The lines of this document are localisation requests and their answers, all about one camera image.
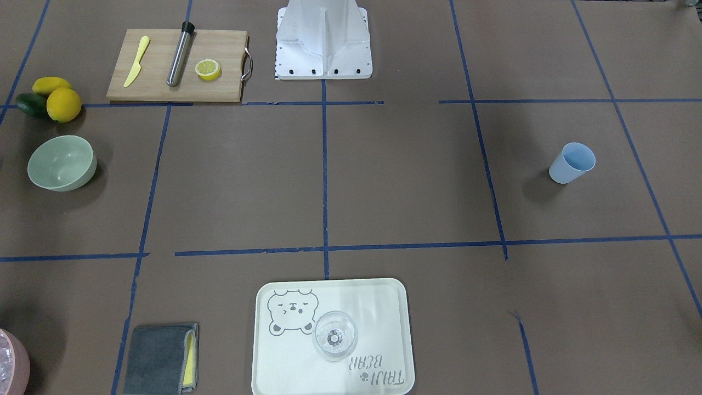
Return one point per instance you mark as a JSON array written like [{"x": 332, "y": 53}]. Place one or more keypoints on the light blue cup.
[{"x": 572, "y": 162}]

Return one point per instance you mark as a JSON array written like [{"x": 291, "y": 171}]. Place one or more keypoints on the green bowl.
[{"x": 62, "y": 163}]

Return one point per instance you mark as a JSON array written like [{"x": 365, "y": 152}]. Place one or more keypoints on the pink bowl of ice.
[{"x": 15, "y": 365}]

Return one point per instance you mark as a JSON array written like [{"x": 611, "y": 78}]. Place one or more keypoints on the cream bear tray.
[{"x": 285, "y": 359}]

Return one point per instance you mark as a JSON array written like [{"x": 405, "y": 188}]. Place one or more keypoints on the clear wine glass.
[{"x": 335, "y": 336}]

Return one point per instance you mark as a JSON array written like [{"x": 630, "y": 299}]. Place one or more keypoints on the lemon half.
[{"x": 208, "y": 69}]

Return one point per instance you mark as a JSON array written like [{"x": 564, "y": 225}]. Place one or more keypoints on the wooden cutting board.
[{"x": 228, "y": 47}]

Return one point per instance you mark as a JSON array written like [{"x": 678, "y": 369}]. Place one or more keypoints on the steel muddler black tip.
[{"x": 181, "y": 54}]

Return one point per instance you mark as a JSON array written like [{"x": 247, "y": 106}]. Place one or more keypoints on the grey yellow folded cloth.
[{"x": 163, "y": 359}]

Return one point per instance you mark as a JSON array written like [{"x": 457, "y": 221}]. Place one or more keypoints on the yellow plastic knife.
[{"x": 136, "y": 67}]

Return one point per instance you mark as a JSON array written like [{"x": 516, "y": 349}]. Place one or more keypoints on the yellow lemon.
[{"x": 63, "y": 105}]

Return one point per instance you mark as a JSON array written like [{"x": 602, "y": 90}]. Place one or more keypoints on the yellow mango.
[{"x": 46, "y": 85}]

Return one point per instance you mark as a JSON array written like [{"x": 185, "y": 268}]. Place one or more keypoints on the green avocado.
[{"x": 32, "y": 104}]

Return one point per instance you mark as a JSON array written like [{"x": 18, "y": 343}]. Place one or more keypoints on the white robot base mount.
[{"x": 323, "y": 40}]

